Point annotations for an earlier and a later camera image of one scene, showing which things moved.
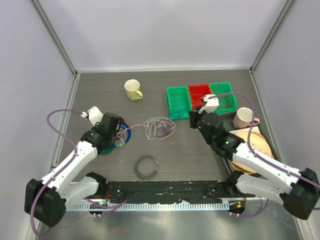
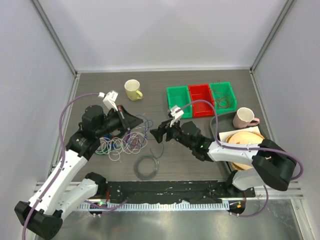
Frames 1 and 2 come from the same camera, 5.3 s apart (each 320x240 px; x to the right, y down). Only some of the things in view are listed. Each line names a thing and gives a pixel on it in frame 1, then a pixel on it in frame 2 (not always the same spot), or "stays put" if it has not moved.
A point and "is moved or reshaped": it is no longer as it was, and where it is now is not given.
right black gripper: [194, 115] -> [158, 133]
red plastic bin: [197, 91] stays put
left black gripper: [94, 129] -> [129, 121]
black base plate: [120, 191] stays put
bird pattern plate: [259, 143] stays put
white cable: [157, 127] is moved or reshaped
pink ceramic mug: [243, 118] stays put
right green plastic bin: [227, 103] stays put
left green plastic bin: [179, 102] stays put
